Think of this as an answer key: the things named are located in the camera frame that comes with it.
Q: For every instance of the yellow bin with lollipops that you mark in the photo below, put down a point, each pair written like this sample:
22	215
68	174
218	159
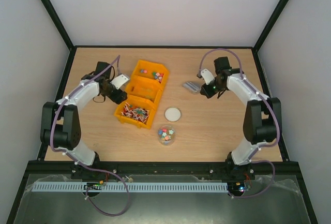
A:
136	111

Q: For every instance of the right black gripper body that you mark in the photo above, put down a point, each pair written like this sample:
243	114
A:
206	91

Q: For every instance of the metal scoop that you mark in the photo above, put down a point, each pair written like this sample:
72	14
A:
193	87

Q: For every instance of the clear plastic jar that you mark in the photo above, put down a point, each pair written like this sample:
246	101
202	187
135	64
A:
166	135

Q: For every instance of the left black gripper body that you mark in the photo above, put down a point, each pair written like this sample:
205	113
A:
116	98

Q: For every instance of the yellow bin with star candies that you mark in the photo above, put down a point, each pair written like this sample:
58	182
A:
151	73

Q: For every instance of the white jar lid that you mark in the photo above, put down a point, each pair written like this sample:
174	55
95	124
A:
172	114

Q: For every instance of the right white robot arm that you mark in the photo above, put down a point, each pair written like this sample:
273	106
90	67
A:
262	119

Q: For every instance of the white slotted cable duct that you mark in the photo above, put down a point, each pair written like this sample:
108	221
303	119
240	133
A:
131	187

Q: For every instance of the black aluminium frame rail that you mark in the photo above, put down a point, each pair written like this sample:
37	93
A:
202	170

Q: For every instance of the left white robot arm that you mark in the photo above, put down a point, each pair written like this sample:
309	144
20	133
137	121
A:
60	123

